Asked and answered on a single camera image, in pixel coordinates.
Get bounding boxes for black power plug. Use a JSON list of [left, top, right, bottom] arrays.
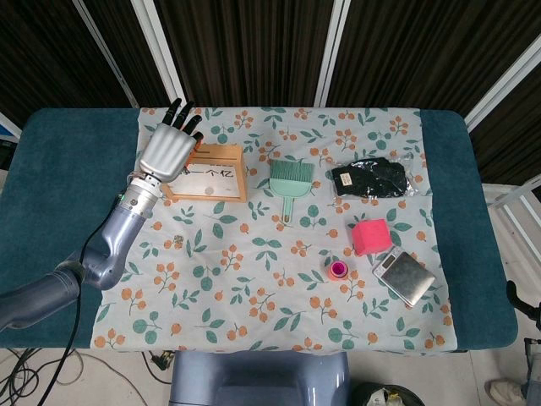
[[147, 353, 174, 373]]

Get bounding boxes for white sneaker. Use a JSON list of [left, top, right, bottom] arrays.
[[489, 379, 523, 403]]

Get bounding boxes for blue and white panel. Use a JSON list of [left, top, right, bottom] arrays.
[[0, 112, 22, 147]]

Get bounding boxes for white partition post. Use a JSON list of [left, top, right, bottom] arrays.
[[71, 0, 139, 109], [462, 41, 541, 130], [313, 0, 352, 107], [130, 0, 189, 107]]

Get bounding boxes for black floor cable bundle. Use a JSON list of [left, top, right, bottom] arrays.
[[0, 348, 43, 406]]

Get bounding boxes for black trash bin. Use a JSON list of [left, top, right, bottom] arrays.
[[352, 381, 425, 406]]

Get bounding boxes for pink foam cube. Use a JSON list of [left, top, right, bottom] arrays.
[[351, 218, 392, 256]]

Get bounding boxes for orange plastic cup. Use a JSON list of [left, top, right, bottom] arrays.
[[329, 261, 351, 281]]

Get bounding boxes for black gloves in plastic bag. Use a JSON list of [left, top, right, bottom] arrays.
[[325, 152, 426, 202]]

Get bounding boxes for wooden frame money box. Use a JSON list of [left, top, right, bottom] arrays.
[[162, 143, 249, 203]]

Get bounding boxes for mint green hand brush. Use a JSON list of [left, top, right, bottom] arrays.
[[269, 159, 314, 224]]

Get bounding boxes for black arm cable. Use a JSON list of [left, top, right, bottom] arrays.
[[40, 194, 126, 406]]

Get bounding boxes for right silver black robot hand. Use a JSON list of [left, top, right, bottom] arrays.
[[505, 279, 541, 318]]

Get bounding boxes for white metal rack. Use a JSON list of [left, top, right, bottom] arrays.
[[484, 175, 541, 221]]

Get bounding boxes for blue-grey robot torso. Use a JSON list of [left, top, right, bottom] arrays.
[[168, 349, 351, 406]]

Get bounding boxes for silver digital pocket scale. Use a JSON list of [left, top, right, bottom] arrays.
[[371, 247, 437, 308]]

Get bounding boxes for floral white tablecloth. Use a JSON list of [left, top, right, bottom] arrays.
[[90, 105, 460, 353]]

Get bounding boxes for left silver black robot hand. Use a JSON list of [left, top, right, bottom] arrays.
[[138, 97, 205, 184]]

